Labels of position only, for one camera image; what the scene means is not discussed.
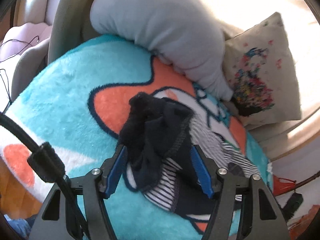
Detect navy striped children's pants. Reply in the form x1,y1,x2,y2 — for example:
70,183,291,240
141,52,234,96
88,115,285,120
118,92,259,220

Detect red orange floor item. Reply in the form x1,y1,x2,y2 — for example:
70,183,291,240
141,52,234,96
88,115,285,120
273,175,296,196

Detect turquoise cartoon fleece blanket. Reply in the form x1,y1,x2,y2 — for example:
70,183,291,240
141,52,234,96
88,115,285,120
1,35,273,239

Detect beige floral print pillow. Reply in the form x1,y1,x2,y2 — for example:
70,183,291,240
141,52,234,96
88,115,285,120
223,12,302,126

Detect pink padded chair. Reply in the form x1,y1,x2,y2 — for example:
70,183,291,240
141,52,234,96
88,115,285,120
0,0,68,63

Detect light grey plush pillow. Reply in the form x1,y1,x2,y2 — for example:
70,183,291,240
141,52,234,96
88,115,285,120
89,0,233,101

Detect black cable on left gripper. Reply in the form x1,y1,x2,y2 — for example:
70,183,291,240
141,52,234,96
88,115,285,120
0,112,89,240

